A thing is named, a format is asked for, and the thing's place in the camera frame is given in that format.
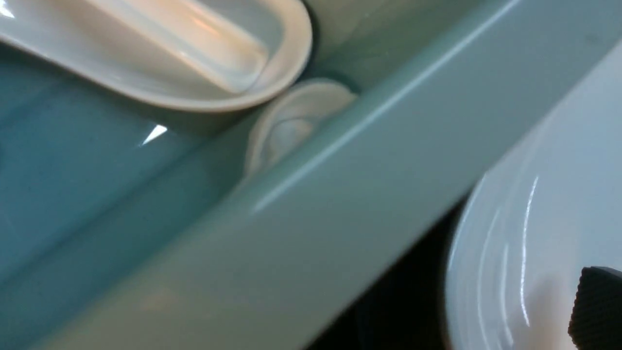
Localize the white spoon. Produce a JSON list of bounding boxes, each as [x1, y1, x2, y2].
[[1, 0, 313, 112], [243, 78, 359, 178]]

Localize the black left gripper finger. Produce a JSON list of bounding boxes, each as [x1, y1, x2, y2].
[[567, 266, 622, 350]]

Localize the blue plastic bin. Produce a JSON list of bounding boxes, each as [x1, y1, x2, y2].
[[1, 0, 621, 350]]

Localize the white spoon centre right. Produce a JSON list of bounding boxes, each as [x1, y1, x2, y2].
[[243, 78, 359, 178]]

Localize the small white bowl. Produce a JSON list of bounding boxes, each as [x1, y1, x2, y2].
[[443, 43, 622, 350]]

